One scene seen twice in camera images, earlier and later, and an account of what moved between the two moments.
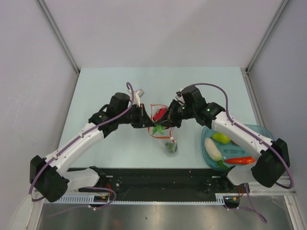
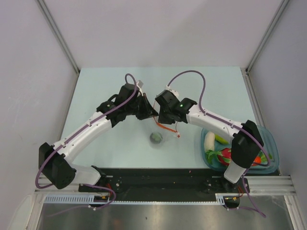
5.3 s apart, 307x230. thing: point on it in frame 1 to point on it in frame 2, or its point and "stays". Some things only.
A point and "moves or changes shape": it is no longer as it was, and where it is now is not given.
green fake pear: (221, 138) stays
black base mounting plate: (170, 183) stays
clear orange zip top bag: (158, 111) moves or changes shape
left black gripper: (144, 120) to (148, 111)
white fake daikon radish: (214, 152) moves or changes shape
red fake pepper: (157, 115) to (225, 157)
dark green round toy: (171, 147) to (156, 137)
